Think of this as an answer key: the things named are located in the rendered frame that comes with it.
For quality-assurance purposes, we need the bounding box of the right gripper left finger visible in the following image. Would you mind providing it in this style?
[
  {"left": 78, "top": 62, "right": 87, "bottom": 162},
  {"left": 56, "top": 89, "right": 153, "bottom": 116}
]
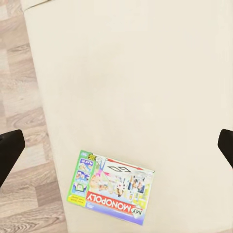
[{"left": 0, "top": 129, "right": 25, "bottom": 187}]

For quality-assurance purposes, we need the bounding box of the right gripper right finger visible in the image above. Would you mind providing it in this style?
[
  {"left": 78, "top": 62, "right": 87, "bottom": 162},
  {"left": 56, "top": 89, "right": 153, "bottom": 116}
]
[{"left": 217, "top": 129, "right": 233, "bottom": 168}]

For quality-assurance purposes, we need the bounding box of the board game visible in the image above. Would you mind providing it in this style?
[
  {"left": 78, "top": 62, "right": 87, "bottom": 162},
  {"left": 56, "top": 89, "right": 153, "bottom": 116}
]
[{"left": 66, "top": 150, "right": 155, "bottom": 226}]

